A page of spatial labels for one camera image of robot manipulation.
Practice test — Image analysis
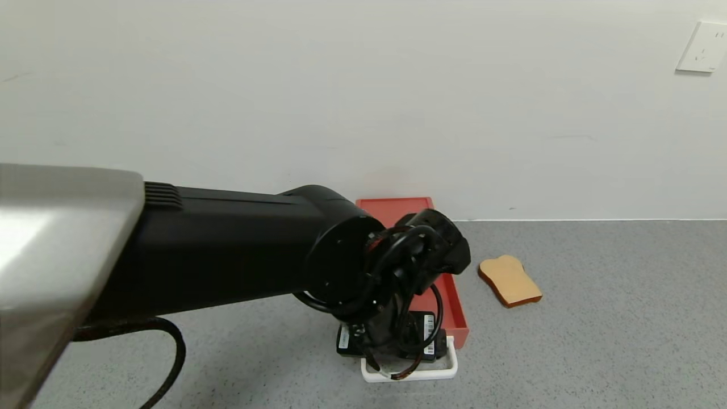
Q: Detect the red drawer with white handle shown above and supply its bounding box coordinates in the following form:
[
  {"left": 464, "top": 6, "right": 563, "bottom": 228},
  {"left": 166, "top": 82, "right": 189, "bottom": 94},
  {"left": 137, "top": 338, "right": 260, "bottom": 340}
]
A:
[{"left": 361, "top": 272, "right": 470, "bottom": 383}]

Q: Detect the toy bread slice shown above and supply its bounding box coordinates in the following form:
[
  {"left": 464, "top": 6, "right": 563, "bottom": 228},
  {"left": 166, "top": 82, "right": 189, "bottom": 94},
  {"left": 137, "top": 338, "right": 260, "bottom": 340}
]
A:
[{"left": 478, "top": 255, "right": 542, "bottom": 308}]

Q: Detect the black wrist cable bundle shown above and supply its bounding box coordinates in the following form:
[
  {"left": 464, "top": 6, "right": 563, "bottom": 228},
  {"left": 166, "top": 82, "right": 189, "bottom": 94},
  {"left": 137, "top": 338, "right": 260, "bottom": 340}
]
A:
[{"left": 294, "top": 224, "right": 445, "bottom": 382}]

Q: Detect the white wall socket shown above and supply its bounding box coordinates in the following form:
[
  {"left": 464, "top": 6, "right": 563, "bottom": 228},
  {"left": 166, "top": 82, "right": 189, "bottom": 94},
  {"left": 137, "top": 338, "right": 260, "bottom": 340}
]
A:
[{"left": 675, "top": 21, "right": 727, "bottom": 73}]

